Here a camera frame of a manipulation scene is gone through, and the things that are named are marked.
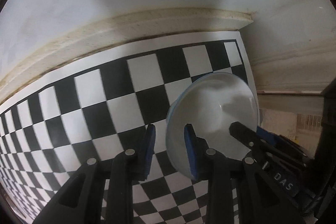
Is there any black white checkered mat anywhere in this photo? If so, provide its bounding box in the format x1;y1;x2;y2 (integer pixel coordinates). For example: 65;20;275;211
1;31;255;223

